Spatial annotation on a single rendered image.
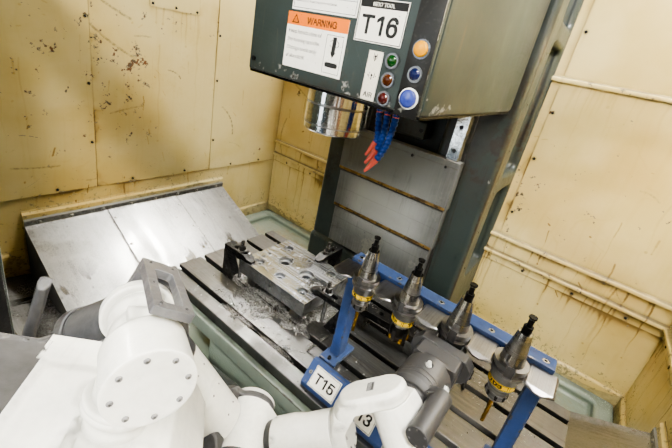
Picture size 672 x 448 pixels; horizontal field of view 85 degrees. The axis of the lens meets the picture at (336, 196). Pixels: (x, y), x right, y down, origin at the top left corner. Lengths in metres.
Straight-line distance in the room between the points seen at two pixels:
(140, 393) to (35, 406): 0.12
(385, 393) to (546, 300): 1.27
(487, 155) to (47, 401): 1.21
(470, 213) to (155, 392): 1.19
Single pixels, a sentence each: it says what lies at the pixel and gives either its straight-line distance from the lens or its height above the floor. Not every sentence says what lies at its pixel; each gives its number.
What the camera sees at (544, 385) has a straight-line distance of 0.83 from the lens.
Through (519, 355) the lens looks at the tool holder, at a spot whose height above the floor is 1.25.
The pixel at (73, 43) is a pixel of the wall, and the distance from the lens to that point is 1.69.
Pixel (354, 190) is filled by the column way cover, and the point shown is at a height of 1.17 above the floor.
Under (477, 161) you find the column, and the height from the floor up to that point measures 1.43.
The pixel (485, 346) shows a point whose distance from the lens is 0.84.
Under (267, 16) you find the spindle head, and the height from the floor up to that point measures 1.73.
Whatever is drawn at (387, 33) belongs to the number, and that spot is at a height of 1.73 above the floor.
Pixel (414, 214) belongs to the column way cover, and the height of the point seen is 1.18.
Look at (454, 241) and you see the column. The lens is 1.42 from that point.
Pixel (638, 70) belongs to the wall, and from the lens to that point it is 1.63.
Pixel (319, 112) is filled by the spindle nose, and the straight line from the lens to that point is 0.93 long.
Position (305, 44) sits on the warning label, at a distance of 0.80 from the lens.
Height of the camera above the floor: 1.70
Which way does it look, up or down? 22 degrees down
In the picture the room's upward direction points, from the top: 12 degrees clockwise
